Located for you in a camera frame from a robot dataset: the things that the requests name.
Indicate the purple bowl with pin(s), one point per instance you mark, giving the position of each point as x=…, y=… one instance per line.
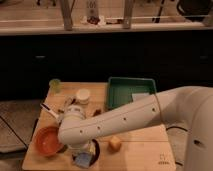
x=94, y=151

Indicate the blue sponge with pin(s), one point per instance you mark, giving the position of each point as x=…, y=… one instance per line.
x=83, y=160

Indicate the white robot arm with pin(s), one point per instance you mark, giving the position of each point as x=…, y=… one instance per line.
x=190, y=104

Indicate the orange bowl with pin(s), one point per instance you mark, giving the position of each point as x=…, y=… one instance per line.
x=46, y=141

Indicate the green plastic tray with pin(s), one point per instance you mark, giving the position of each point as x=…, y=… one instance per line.
x=121, y=89

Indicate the white lidded jar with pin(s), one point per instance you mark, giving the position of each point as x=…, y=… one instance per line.
x=83, y=96

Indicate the dark grape bunch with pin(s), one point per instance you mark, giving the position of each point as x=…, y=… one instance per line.
x=97, y=112

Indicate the white cloth in tray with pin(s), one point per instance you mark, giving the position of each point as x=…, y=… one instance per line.
x=139, y=96

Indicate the black white marker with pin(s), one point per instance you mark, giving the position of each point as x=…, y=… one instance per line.
x=69, y=101

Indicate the small green cup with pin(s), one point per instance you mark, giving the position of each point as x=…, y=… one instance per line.
x=54, y=85

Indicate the white handled brush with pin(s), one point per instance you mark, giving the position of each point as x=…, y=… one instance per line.
x=57, y=117

